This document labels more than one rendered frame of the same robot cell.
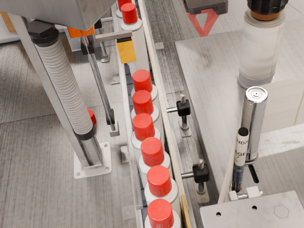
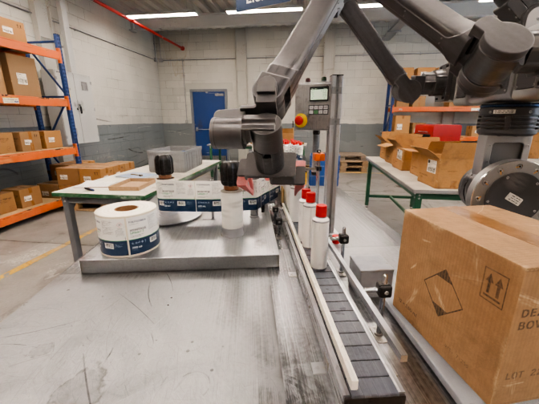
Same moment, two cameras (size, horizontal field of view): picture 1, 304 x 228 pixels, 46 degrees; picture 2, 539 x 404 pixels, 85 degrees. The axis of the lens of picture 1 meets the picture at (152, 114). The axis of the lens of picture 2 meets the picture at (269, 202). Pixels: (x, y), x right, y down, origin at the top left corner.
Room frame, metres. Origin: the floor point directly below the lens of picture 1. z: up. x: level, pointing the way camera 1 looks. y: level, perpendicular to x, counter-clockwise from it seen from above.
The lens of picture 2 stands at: (1.74, -0.19, 1.33)
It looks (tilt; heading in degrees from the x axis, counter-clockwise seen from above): 16 degrees down; 177
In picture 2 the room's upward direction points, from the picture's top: straight up
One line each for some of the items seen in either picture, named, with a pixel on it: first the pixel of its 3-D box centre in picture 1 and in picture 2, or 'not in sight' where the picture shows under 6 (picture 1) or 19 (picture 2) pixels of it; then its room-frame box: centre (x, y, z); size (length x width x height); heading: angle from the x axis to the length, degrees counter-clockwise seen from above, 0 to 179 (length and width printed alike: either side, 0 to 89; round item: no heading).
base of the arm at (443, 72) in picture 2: not in sight; (434, 82); (0.69, 0.44, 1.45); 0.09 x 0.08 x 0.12; 169
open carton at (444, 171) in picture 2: not in sight; (446, 163); (-0.68, 1.47, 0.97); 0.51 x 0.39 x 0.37; 84
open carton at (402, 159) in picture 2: not in sight; (409, 151); (-1.53, 1.60, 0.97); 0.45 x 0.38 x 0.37; 82
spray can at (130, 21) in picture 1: (135, 43); (305, 215); (0.70, 0.01, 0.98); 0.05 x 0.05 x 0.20
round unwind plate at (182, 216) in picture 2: not in sight; (168, 215); (0.36, -0.59, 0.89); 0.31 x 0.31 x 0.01
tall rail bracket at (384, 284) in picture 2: not in sight; (373, 305); (1.16, 0.09, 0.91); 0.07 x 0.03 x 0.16; 90
